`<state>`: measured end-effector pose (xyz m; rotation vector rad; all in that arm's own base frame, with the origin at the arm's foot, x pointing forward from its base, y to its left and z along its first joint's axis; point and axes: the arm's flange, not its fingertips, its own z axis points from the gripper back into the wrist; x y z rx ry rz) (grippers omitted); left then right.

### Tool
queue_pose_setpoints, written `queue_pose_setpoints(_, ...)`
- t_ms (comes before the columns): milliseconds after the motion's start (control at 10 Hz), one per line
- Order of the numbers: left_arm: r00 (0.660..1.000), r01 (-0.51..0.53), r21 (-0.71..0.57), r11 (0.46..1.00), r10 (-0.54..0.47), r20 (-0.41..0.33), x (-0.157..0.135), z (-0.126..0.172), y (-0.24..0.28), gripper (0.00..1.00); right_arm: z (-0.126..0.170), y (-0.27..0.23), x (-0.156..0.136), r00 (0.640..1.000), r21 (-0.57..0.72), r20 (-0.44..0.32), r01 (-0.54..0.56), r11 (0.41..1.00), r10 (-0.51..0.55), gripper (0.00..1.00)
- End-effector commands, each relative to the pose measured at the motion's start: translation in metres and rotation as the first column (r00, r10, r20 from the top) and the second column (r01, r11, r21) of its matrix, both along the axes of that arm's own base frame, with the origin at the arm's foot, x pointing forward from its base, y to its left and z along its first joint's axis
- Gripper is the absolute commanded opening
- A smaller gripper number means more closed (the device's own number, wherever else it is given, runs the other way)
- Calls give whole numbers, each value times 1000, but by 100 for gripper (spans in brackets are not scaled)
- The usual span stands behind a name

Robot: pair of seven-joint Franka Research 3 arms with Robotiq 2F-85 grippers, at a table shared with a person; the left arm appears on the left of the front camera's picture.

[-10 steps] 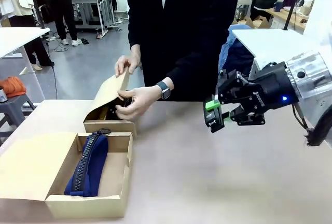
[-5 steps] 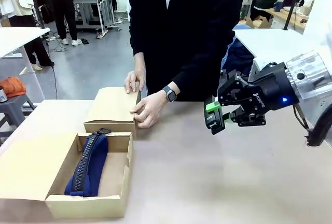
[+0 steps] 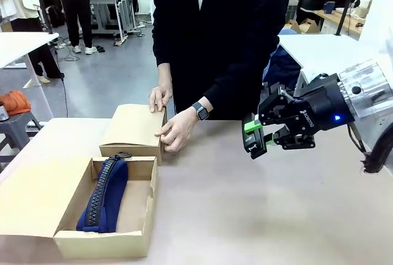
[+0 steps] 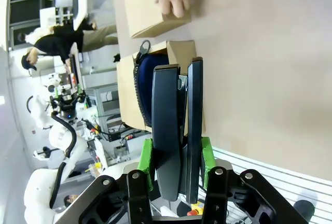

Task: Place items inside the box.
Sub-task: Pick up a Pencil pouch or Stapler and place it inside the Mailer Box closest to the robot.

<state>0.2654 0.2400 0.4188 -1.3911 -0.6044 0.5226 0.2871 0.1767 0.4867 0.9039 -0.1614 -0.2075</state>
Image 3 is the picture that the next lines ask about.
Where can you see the person in cream jacket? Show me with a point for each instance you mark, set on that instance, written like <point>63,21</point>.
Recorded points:
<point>21,1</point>

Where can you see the blue garment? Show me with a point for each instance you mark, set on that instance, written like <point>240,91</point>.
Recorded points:
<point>281,68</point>

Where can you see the blue mug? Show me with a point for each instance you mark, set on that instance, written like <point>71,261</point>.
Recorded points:
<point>329,7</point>

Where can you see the small cardboard box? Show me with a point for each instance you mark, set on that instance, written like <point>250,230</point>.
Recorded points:
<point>135,127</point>

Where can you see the grey smartwatch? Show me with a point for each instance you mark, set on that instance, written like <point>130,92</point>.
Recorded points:
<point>201,111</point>

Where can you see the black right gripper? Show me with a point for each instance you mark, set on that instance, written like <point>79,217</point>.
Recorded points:
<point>325,108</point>

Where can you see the navy campus pencil pouch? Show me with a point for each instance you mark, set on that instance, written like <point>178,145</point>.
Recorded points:
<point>107,194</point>

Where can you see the grey plastic stool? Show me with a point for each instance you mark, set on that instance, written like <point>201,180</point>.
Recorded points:
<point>15,130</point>

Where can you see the orange cloth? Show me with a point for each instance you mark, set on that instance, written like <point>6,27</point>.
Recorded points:
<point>15,102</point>

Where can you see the person's right forearm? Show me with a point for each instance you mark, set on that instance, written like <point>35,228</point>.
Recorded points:
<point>164,56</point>

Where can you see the person's right hand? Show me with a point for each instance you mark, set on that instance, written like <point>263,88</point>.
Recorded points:
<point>161,97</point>

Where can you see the person in black coat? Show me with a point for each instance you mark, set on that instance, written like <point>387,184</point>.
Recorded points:
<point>221,32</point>

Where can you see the black slippers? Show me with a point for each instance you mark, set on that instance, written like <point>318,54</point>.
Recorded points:
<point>99,48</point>

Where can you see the person's left hand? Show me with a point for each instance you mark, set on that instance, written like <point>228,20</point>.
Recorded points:
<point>179,131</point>

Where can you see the small metal can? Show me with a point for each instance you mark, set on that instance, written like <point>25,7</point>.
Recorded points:
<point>2,112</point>

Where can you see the large open cardboard box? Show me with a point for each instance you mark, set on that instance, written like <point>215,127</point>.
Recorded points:
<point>37,179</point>

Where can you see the wooden desk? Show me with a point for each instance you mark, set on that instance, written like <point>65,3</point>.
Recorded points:
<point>340,21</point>

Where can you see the brown background cardboard box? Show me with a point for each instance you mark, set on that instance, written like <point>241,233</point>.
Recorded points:
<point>305,27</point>

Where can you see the white table with leg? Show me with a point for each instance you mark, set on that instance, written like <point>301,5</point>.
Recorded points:
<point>18,47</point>

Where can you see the black tripod pole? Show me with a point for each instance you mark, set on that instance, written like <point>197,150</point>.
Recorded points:
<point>43,1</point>

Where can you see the black slanted pole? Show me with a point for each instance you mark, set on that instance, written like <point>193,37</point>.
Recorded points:
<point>347,4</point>

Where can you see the grey workbench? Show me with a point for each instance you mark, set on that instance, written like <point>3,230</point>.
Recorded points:
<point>113,7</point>

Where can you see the white cylinder container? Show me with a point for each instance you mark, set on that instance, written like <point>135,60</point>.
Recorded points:
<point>365,5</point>

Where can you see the person in grey hoodie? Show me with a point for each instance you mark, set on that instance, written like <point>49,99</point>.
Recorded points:
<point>78,7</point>

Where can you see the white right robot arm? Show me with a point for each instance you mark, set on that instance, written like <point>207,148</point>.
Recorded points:
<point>374,62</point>

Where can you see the person's left forearm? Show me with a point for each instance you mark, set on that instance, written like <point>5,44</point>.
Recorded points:
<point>239,87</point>

